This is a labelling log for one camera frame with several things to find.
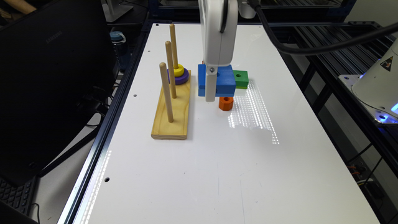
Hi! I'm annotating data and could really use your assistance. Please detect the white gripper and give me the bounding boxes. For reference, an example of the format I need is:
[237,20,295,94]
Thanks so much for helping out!
[198,0,238,102]

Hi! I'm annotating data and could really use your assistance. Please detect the blue square block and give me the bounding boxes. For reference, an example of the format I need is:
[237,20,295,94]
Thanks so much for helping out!
[198,64,236,97]

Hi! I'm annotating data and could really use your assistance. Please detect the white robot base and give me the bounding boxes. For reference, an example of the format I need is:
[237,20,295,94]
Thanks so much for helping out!
[339,42,397,125]

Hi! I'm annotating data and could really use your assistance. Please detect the green square block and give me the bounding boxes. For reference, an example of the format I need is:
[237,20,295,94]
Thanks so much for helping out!
[233,70,249,89]

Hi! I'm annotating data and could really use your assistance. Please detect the orange octagonal block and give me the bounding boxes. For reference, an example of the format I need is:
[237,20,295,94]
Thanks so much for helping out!
[219,96,234,111]

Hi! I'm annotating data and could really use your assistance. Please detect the front wooden peg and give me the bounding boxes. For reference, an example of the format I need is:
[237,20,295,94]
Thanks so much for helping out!
[159,62,174,123]

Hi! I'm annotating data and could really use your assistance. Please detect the wooden peg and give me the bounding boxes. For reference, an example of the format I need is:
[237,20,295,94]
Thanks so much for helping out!
[165,41,177,99]
[169,24,178,69]
[159,62,174,123]

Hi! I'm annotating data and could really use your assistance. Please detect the middle wooden peg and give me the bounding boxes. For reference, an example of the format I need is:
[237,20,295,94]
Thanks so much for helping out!
[165,41,177,99]

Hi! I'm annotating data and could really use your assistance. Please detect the rear wooden peg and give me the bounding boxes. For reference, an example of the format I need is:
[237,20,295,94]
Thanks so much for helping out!
[169,24,178,69]

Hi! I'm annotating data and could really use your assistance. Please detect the wooden peg base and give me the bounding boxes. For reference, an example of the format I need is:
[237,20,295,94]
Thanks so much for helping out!
[150,69,192,141]

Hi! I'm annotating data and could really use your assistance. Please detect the water bottle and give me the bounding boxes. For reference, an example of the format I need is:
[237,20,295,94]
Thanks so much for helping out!
[109,31,131,72]

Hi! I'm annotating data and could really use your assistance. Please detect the black Samsung monitor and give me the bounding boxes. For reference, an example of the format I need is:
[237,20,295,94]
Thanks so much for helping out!
[1,0,117,187]

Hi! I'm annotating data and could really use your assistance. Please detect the black keyboard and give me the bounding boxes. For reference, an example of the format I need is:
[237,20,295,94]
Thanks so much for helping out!
[0,177,37,216]

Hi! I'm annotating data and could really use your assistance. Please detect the yellow ring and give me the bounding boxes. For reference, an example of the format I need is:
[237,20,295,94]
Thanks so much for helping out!
[172,63,185,78]

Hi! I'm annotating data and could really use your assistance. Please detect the purple ring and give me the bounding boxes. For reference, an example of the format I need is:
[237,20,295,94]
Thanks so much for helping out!
[167,67,190,86]

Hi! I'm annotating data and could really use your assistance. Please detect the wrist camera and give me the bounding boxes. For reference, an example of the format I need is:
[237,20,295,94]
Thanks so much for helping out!
[238,0,256,19]

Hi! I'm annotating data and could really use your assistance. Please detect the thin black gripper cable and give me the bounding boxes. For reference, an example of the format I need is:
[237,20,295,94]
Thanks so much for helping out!
[220,0,229,34]

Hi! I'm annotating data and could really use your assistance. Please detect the thick black cable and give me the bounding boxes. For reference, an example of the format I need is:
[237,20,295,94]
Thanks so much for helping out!
[247,0,398,57]

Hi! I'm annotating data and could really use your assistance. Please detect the black aluminium frame rack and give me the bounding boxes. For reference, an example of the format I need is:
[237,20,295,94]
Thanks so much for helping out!
[271,21,397,174]

